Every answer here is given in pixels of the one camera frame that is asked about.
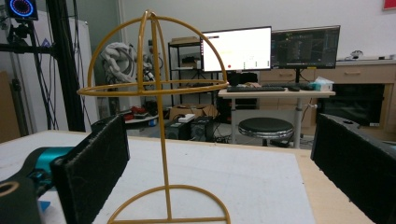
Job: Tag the white foam mat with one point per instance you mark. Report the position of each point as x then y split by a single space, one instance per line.
243 183

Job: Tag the black metal shelf rack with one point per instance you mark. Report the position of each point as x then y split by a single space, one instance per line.
179 74

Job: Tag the red tool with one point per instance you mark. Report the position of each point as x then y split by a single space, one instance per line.
135 111

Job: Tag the monitor with dark screen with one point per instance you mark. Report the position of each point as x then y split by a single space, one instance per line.
306 46

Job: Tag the white power strip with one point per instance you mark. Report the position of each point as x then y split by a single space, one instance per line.
186 118

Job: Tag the red wall poster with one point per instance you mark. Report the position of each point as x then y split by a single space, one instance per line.
389 4

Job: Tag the black equipment box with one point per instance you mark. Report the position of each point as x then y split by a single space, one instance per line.
177 130
203 128

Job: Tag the black keyboard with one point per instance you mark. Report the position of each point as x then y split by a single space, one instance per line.
255 89

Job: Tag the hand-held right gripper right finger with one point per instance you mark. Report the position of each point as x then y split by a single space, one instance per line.
355 168

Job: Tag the pale tissue box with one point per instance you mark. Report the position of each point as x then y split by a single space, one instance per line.
323 84

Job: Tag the monitor with white screen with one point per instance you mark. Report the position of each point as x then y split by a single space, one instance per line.
239 48

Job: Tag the brown board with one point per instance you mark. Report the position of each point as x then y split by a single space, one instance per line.
8 109

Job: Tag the black computer mouse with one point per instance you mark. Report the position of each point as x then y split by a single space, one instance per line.
293 88

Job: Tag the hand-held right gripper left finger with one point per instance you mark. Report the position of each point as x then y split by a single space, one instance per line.
93 161

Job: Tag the white panel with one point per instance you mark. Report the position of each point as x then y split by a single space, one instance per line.
88 62

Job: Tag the light wooden desk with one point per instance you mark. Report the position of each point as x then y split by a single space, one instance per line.
264 94

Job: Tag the black round stool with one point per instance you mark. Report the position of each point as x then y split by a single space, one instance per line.
265 127

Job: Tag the open cardboard box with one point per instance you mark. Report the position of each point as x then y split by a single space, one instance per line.
193 110

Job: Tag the black metal stand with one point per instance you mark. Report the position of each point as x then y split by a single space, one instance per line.
67 77

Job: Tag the wooden cabinet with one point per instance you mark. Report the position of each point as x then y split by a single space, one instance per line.
358 73

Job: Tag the flat cardboard box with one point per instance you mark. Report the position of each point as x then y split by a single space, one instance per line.
185 39

